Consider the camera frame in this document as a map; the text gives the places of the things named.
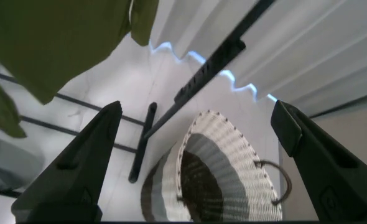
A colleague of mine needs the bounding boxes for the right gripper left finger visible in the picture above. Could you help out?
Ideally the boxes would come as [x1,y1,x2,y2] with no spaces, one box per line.
[11,100,123,223]

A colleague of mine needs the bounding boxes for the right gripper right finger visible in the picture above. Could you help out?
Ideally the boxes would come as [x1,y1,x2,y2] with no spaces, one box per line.
[270,100,367,223]

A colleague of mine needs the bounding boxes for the pale grey shorts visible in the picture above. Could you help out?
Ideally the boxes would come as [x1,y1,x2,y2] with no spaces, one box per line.
[0,132,46,191]

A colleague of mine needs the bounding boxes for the green shirt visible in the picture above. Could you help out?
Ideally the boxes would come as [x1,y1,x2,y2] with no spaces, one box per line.
[0,0,160,139]

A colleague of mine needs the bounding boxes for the white laundry basket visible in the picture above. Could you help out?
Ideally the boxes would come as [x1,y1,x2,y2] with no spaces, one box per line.
[139,110,293,222]

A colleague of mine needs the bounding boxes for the black clothes rack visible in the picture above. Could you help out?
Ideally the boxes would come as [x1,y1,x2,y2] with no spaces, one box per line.
[0,0,276,184]

